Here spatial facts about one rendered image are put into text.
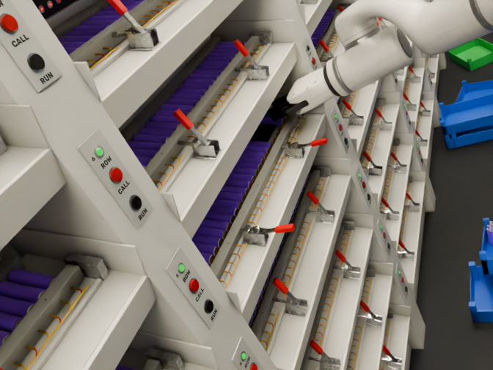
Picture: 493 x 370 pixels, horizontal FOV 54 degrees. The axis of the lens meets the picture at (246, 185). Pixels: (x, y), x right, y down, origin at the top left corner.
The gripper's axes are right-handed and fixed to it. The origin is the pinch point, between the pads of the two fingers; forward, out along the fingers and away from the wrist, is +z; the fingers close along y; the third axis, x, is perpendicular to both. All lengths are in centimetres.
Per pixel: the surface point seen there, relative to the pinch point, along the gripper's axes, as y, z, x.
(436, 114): -147, 13, 92
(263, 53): 0.8, -5.6, -13.0
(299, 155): 12.3, -4.7, 7.4
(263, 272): 43.7, -4.8, 10.2
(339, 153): -6.7, -2.4, 20.4
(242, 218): 35.5, -1.6, 3.6
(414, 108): -103, 7, 63
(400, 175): -55, 9, 63
